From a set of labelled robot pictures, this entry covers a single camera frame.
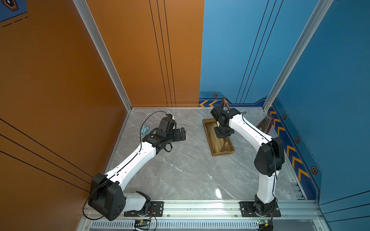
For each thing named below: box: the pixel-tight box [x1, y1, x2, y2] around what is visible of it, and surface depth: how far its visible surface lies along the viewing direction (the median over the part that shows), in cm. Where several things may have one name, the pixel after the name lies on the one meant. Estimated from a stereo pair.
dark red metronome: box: [256, 114, 275, 135], surface depth 94 cm
